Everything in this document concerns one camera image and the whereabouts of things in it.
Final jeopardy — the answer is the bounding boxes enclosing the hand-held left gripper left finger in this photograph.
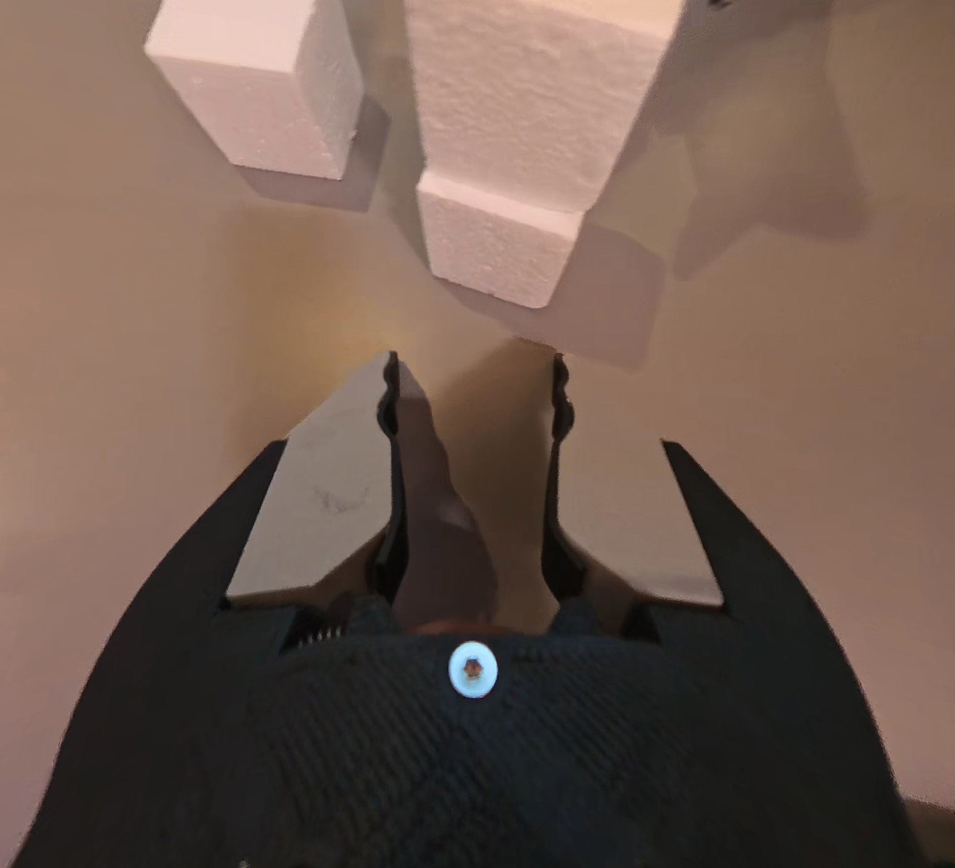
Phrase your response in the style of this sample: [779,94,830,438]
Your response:
[224,350,411,604]

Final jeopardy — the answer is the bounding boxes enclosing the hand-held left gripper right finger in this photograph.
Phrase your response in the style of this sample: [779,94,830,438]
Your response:
[541,353,725,608]

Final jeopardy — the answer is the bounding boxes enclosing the white foam cube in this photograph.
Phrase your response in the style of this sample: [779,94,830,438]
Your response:
[400,0,719,214]
[416,170,584,309]
[143,0,365,181]

